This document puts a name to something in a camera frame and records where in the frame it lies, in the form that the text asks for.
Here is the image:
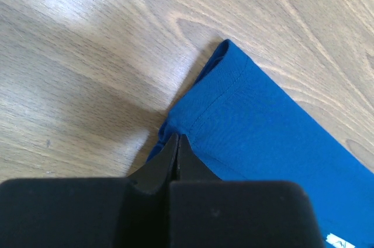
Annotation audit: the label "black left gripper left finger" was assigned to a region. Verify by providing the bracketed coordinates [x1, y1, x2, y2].
[126, 134, 178, 194]

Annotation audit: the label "blue Mickey print t-shirt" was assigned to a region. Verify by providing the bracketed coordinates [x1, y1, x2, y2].
[150, 40, 373, 247]

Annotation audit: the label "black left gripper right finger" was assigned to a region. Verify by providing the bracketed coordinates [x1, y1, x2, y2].
[178, 135, 220, 181]

